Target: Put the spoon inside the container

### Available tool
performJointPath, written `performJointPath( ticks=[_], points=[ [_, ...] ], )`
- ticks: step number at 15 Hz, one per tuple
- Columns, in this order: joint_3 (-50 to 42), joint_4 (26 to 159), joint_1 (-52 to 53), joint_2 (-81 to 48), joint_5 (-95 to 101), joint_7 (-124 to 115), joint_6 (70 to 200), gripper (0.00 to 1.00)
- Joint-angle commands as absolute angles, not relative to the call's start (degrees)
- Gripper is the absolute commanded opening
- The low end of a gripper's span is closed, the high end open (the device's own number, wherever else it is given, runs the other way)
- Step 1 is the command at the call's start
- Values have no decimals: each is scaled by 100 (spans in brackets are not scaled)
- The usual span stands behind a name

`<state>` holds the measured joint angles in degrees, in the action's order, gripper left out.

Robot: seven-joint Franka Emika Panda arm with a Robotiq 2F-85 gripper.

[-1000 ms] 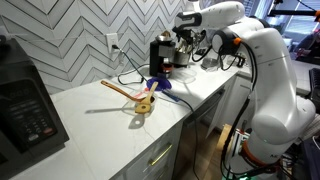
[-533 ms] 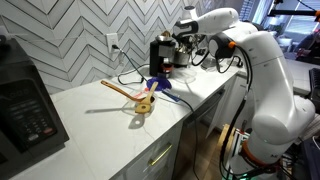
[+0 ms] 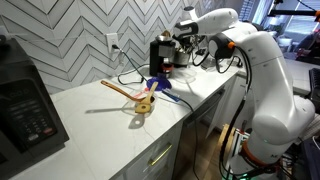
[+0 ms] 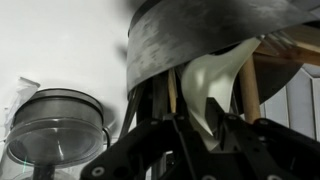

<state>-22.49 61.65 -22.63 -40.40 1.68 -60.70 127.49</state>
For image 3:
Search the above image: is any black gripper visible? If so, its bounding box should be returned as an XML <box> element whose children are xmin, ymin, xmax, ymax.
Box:
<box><xmin>175</xmin><ymin>33</ymin><xmax>202</xmax><ymax>56</ymax></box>

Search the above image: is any clear plastic food container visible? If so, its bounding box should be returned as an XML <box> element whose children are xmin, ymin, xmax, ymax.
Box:
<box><xmin>173</xmin><ymin>65</ymin><xmax>198</xmax><ymax>85</ymax></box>

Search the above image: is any blue plastic container lid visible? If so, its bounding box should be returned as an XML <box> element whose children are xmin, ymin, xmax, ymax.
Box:
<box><xmin>146</xmin><ymin>76</ymin><xmax>173</xmax><ymax>92</ymax></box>

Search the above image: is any long wooden spoon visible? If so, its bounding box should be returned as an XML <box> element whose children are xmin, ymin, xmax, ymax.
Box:
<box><xmin>100</xmin><ymin>80</ymin><xmax>148</xmax><ymax>103</ymax></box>

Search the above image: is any steel utensil holder pot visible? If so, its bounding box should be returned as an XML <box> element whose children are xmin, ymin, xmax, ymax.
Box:
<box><xmin>172</xmin><ymin>49</ymin><xmax>192</xmax><ymax>67</ymax></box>

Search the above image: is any black silver coffee maker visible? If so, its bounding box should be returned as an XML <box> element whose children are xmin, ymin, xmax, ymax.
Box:
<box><xmin>148</xmin><ymin>34</ymin><xmax>177</xmax><ymax>79</ymax></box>

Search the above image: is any slotted wooden spatula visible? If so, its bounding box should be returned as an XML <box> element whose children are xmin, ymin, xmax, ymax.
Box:
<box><xmin>134</xmin><ymin>81</ymin><xmax>160</xmax><ymax>115</ymax></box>

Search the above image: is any small clear plastic tub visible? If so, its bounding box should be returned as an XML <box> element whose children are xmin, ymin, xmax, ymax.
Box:
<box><xmin>124</xmin><ymin>89</ymin><xmax>159</xmax><ymax>117</ymax></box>

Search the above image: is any wooden plank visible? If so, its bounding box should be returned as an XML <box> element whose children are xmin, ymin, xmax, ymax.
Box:
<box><xmin>215</xmin><ymin>123</ymin><xmax>235</xmax><ymax>162</ymax></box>

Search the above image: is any white counter cabinet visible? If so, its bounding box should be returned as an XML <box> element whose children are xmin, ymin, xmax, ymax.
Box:
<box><xmin>109</xmin><ymin>74</ymin><xmax>242</xmax><ymax>180</ymax></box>

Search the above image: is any black microwave oven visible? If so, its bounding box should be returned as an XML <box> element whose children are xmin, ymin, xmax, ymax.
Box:
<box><xmin>0</xmin><ymin>37</ymin><xmax>70</xmax><ymax>179</ymax></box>

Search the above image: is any blue handled peeler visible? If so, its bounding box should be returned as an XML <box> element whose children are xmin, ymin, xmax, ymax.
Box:
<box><xmin>161</xmin><ymin>88</ymin><xmax>182</xmax><ymax>103</ymax></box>

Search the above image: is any long black power cable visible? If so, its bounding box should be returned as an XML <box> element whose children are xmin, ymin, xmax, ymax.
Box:
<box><xmin>112</xmin><ymin>44</ymin><xmax>202</xmax><ymax>180</ymax></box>

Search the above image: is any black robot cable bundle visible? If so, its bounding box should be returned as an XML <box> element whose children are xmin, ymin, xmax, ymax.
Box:
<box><xmin>191</xmin><ymin>42</ymin><xmax>253</xmax><ymax>180</ymax></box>

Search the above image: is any coffee maker black cord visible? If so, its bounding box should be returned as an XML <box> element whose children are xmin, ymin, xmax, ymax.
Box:
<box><xmin>116</xmin><ymin>63</ymin><xmax>150</xmax><ymax>86</ymax></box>

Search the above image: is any white wall outlet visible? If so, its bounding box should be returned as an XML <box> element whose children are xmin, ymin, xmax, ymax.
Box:
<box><xmin>106</xmin><ymin>32</ymin><xmax>120</xmax><ymax>55</ymax></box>

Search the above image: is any aluminium robot stand frame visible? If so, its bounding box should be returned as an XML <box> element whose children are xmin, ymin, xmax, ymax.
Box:
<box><xmin>229</xmin><ymin>128</ymin><xmax>288</xmax><ymax>180</ymax></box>

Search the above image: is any gold drawer handle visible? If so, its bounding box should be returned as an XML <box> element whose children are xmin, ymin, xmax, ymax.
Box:
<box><xmin>149</xmin><ymin>143</ymin><xmax>174</xmax><ymax>167</ymax></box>

